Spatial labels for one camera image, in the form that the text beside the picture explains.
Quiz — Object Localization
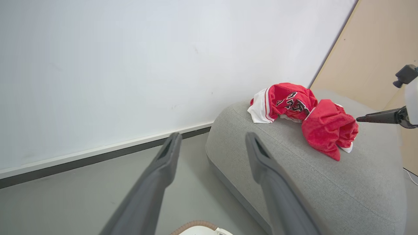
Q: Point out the grey fabric sofa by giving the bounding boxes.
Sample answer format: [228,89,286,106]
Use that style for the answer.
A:
[205,90,409,235]

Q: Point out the red shorts with white trim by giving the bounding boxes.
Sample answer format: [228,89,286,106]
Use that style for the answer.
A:
[301,99,359,162]

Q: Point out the red printed basketball jersey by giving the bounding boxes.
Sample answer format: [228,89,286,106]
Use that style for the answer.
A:
[247,83,318,124]

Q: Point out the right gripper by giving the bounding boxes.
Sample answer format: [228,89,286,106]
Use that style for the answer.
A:
[356,78,418,129]

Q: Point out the thin white floor cable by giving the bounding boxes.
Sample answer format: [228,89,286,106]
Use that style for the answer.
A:
[403,167,418,186]

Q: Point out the white and black baseboard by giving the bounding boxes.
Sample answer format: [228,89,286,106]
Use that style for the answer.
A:
[0,122,214,190]

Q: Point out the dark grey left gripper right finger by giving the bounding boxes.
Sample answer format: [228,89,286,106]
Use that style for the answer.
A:
[245,132,322,235]

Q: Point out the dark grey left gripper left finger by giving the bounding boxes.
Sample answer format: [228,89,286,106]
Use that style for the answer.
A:
[98,132,183,235]

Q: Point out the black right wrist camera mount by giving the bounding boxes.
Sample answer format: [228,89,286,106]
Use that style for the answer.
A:
[393,64,418,88]

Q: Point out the white basket with brown rim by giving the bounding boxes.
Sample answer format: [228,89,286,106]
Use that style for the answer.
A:
[169,220,234,235]

